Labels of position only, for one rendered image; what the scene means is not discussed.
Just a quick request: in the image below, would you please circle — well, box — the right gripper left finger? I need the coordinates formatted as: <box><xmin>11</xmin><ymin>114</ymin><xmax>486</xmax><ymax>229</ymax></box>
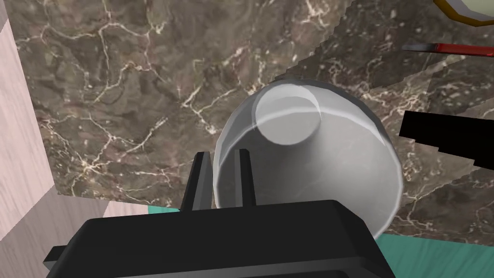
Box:
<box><xmin>179</xmin><ymin>151</ymin><xmax>213</xmax><ymax>212</ymax></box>

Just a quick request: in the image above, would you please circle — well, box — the white bowl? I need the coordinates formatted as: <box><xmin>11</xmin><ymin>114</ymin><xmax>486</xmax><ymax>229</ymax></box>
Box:
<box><xmin>212</xmin><ymin>79</ymin><xmax>405</xmax><ymax>239</ymax></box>

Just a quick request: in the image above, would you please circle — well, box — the red-handled knife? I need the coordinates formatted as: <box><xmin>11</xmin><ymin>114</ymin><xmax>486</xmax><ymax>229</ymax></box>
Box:
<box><xmin>401</xmin><ymin>42</ymin><xmax>494</xmax><ymax>58</ymax></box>

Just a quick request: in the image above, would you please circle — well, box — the black flat object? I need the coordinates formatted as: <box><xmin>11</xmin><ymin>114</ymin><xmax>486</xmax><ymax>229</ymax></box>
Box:
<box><xmin>398</xmin><ymin>110</ymin><xmax>494</xmax><ymax>170</ymax></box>

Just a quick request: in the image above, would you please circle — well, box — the yellow-rimmed plate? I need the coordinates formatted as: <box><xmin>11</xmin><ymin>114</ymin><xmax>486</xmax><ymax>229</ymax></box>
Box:
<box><xmin>432</xmin><ymin>0</ymin><xmax>494</xmax><ymax>28</ymax></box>

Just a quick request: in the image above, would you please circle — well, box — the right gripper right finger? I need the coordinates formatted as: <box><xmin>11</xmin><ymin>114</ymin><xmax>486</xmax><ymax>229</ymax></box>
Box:
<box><xmin>233</xmin><ymin>148</ymin><xmax>257</xmax><ymax>209</ymax></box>

